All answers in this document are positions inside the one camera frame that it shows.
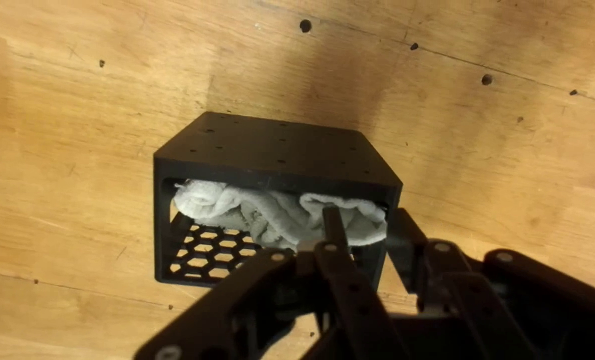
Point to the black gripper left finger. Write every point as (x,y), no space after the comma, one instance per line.
(333,226)

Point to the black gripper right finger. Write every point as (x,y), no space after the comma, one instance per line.
(509,301)

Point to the white towel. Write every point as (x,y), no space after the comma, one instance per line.
(258,213)

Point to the black perforated box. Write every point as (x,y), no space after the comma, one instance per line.
(278,147)

